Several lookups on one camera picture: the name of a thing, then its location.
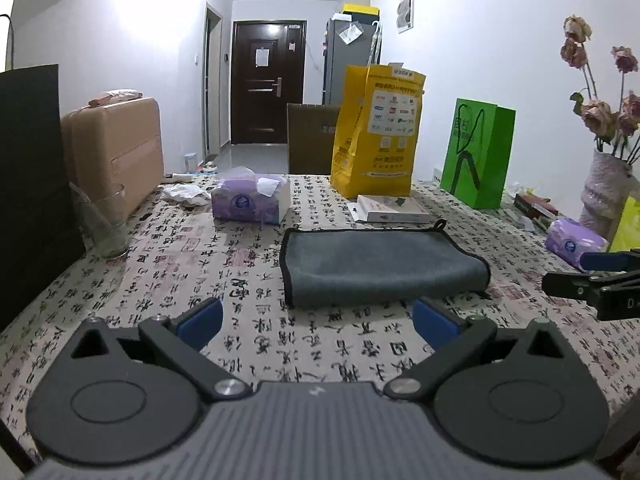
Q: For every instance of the dried pink flowers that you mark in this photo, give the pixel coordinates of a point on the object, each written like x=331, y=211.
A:
x=597, y=112

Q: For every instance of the purple tissue pack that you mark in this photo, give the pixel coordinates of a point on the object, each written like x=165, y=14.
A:
x=572, y=245
x=245, y=202

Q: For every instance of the red box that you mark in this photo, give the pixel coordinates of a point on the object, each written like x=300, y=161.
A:
x=537, y=206

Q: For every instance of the crumpled white tissue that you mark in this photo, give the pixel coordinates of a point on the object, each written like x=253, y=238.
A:
x=186, y=194

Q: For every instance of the wrapped pink packet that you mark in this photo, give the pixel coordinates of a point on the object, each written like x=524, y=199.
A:
x=115, y=97

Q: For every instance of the yellow paper bag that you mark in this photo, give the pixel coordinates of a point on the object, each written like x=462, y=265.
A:
x=380, y=130

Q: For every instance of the white flat box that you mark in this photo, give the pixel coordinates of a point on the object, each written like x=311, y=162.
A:
x=390, y=210

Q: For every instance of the white paper sheet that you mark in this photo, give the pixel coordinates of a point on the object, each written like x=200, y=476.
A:
x=350, y=33

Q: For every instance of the white power strip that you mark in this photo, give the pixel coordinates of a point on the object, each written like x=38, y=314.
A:
x=438, y=175

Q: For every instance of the grey refrigerator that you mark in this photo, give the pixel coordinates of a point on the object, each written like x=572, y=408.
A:
x=345, y=70

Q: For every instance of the green paper bag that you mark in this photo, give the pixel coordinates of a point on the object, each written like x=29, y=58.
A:
x=482, y=160

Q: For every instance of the white umbrella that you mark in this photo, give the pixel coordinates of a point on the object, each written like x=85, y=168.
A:
x=376, y=42

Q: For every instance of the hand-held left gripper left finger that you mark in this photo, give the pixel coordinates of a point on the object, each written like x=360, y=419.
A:
x=201, y=321

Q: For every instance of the clear drinking glass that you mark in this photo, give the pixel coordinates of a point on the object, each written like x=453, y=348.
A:
x=102, y=230

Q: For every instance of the yellow-green bag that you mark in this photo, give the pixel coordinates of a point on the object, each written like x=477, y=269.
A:
x=627, y=227

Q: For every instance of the brown cardboard box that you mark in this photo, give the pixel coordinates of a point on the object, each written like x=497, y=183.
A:
x=117, y=155
x=310, y=137

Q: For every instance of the white textured vase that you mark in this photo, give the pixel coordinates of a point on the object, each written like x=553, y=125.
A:
x=605, y=195

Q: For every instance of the yellow and black box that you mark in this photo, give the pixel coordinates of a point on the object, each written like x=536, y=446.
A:
x=361, y=9

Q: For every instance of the grey towel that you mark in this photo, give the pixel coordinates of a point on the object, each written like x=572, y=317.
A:
x=375, y=260

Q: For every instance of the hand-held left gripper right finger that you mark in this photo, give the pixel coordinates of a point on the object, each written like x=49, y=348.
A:
x=434, y=321

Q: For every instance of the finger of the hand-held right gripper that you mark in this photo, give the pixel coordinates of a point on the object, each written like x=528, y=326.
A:
x=607, y=260
x=570, y=284

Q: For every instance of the black paper bag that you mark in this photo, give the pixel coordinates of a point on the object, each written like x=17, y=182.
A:
x=35, y=185

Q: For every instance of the dark brown door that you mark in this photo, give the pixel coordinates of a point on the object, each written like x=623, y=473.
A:
x=265, y=105

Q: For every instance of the white paper notice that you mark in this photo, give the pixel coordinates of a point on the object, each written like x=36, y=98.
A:
x=261, y=57

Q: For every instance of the framed wall picture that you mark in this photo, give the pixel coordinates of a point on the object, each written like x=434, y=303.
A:
x=405, y=11

